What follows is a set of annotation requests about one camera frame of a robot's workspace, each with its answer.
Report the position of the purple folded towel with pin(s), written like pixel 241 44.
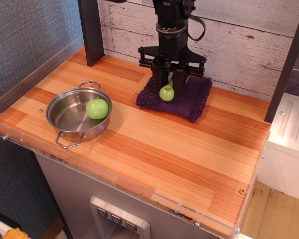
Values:
pixel 188 104

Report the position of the stainless steel pot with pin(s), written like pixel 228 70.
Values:
pixel 66 113

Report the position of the grey toy fridge cabinet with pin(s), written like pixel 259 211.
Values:
pixel 109 199

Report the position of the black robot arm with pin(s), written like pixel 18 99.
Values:
pixel 174 15

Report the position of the dark shelf post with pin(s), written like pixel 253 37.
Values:
pixel 284 77
pixel 91 29

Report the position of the silver dispenser button panel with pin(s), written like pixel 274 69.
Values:
pixel 112 222

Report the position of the clear acrylic guard rail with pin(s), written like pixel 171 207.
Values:
pixel 230 133

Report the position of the green toy apple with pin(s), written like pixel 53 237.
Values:
pixel 97 109

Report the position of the dark right shelf post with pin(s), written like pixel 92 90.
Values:
pixel 284 77

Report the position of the dark left shelf post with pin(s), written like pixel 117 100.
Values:
pixel 91 29

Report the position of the white toy sink unit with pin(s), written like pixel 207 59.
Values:
pixel 278 167

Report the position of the yellow orange object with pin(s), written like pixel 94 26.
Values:
pixel 15 234

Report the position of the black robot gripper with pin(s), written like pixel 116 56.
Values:
pixel 172 54

